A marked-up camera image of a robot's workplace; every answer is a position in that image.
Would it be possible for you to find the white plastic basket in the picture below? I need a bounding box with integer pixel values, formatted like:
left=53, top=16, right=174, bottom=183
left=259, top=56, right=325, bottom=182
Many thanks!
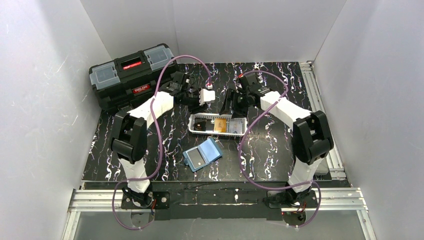
left=188, top=113, right=248, bottom=137

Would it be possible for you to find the black VIP card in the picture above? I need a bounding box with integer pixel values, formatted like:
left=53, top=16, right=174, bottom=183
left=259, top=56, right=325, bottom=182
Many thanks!
left=187, top=148, right=206, bottom=169

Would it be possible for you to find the blue leather card holder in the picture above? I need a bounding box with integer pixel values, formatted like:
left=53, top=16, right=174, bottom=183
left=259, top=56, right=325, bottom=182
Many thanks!
left=183, top=138, right=223, bottom=172

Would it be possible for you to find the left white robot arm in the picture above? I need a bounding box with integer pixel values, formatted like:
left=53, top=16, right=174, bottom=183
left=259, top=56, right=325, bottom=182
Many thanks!
left=109, top=71, right=200, bottom=208

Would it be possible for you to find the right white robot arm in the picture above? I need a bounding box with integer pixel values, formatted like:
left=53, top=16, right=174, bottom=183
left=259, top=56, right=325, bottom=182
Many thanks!
left=220, top=70, right=334, bottom=205

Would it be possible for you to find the orange credit card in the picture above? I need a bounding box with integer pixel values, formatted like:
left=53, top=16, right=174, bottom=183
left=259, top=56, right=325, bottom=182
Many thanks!
left=213, top=118, right=227, bottom=133

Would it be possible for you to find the white credit card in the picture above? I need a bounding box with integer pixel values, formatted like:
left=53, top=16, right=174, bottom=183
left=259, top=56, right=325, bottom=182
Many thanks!
left=228, top=118, right=245, bottom=134

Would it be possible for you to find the black red toolbox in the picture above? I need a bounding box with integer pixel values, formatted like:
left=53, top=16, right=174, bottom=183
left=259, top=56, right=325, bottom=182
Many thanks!
left=88, top=43, right=174, bottom=114

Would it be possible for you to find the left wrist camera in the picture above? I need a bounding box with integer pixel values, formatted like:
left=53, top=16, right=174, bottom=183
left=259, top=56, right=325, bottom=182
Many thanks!
left=199, top=88, right=216, bottom=106

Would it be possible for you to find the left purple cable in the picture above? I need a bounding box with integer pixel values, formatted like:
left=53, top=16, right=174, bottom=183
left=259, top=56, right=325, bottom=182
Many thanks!
left=111, top=54, right=214, bottom=231

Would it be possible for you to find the aluminium frame rail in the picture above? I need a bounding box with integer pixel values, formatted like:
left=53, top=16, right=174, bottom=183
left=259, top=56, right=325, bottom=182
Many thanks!
left=62, top=62, right=376, bottom=240

